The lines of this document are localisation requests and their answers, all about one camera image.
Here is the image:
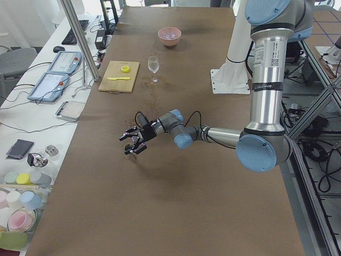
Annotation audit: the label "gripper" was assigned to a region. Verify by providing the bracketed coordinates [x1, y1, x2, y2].
[119, 123, 157, 154]

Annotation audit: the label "steel jigger cup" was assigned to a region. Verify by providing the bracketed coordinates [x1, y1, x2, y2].
[124, 144, 134, 154]

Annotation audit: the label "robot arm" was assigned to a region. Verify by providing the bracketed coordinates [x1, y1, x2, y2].
[123, 0, 314, 172]

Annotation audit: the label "clear wine glass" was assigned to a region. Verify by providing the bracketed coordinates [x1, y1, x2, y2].
[148, 56, 159, 85]

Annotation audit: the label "ice cubes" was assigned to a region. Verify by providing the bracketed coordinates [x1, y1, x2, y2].
[160, 30, 178, 40]

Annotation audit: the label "yellow plastic knife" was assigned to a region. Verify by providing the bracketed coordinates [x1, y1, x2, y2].
[107, 77, 131, 81]

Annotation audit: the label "yellow lemon slice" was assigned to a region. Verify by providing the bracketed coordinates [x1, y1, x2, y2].
[120, 65, 131, 73]

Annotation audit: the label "bamboo cutting board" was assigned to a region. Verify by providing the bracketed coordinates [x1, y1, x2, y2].
[99, 61, 140, 93]

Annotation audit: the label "small steel cup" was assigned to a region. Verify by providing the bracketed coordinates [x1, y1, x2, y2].
[45, 145, 59, 157]

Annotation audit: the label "lower teach pendant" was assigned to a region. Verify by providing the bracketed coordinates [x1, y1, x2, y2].
[27, 72, 69, 103]

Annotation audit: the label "teach pendant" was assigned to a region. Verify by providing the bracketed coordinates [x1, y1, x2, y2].
[48, 51, 82, 75]
[27, 72, 69, 103]

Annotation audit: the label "upper teach pendant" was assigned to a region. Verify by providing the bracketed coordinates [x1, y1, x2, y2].
[48, 51, 82, 75]

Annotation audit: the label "black power brick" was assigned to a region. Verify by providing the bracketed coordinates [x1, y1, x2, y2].
[95, 30, 108, 50]

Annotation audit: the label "pink bowl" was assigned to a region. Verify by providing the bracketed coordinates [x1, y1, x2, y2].
[158, 27, 182, 47]

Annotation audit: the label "grey folded cloth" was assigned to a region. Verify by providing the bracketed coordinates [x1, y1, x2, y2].
[6, 139, 34, 159]

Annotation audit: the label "yellow plastic cup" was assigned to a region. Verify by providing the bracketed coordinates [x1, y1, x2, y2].
[16, 173, 32, 185]

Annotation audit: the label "black keyboard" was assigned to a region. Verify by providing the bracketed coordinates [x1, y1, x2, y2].
[61, 19, 90, 45]

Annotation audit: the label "black computer mouse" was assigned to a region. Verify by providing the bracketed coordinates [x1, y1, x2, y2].
[53, 46, 65, 53]

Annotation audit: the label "blue plastic cup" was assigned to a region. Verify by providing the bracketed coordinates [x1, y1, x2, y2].
[20, 191, 42, 210]

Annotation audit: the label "pink cup on plate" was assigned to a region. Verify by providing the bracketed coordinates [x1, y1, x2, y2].
[7, 210, 35, 232]

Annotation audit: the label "grey office chair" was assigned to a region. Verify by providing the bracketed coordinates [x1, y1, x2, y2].
[1, 47, 37, 80]

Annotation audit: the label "green bowl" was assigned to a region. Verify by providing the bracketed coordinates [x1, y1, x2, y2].
[1, 231, 28, 251]

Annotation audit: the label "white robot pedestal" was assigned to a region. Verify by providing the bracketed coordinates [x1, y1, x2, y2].
[210, 1, 252, 94]

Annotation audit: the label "aluminium frame post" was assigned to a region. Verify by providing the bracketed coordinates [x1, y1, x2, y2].
[61, 0, 100, 82]

